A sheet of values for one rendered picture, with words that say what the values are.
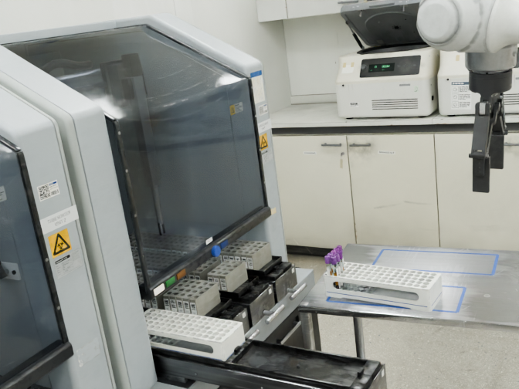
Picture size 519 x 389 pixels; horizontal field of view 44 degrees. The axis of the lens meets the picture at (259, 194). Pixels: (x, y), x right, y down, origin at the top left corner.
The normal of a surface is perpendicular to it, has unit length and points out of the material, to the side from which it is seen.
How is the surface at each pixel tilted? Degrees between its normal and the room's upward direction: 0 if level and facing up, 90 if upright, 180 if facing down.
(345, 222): 90
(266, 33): 90
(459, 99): 90
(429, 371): 0
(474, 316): 0
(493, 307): 0
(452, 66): 59
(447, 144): 90
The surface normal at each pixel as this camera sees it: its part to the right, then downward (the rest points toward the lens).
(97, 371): 0.86, 0.04
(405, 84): -0.52, 0.31
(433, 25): -0.72, 0.28
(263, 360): -0.13, -0.95
